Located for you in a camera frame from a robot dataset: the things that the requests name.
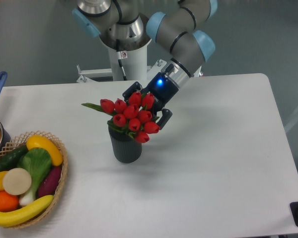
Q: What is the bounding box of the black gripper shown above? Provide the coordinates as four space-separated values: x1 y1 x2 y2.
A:
122 72 179 129

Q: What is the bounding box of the red tulip bouquet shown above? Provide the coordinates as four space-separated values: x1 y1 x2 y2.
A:
82 91 160 143

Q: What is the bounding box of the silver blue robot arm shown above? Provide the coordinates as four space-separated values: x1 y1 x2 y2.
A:
72 0 218 127

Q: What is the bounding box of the dark grey ribbed vase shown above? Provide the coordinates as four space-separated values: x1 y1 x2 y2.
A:
108 127 142 164

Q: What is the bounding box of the green bok choy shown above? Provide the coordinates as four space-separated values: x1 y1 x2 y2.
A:
17 148 52 207

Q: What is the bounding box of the purple sweet potato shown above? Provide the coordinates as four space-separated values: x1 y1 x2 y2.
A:
37 166 62 198

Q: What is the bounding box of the woven wicker basket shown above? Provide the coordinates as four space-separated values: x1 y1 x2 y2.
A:
0 131 68 228

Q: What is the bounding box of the green cucumber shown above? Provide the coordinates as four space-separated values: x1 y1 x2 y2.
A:
0 145 28 172

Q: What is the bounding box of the beige round disc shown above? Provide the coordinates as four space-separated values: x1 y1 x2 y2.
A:
2 168 32 195

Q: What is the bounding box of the orange fruit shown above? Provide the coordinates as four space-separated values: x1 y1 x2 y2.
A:
0 191 19 212

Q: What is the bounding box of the yellow banana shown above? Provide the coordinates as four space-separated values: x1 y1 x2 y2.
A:
0 195 54 228

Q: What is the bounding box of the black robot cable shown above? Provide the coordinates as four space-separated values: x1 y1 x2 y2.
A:
116 42 128 81

